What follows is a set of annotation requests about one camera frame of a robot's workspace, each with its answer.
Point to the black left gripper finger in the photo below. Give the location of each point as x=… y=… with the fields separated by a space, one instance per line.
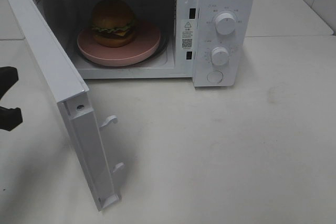
x=10 y=118
x=8 y=77

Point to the white microwave door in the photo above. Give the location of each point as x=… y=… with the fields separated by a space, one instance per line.
x=70 y=93

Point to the burger with lettuce and cheese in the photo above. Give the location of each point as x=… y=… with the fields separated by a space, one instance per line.
x=113 y=23

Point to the pink round plate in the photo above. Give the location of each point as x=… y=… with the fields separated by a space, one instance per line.
x=144 y=45

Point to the round white door button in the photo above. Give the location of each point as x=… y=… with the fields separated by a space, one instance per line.
x=215 y=77

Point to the glass microwave turntable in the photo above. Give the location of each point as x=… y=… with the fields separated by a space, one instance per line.
x=158 y=59

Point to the white microwave oven body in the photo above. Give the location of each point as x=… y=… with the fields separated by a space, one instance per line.
x=187 y=24

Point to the lower white timer knob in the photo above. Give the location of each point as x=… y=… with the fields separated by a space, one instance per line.
x=219 y=56

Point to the upper white power knob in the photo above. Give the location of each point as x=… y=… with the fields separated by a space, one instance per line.
x=225 y=22

